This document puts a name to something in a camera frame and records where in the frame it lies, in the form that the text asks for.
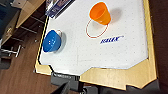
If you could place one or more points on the long wooden bench table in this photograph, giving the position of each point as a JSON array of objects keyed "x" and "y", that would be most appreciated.
[{"x": 28, "y": 11}]

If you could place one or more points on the yellow wooden gaming table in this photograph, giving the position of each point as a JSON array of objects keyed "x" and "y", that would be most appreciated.
[{"x": 116, "y": 46}]

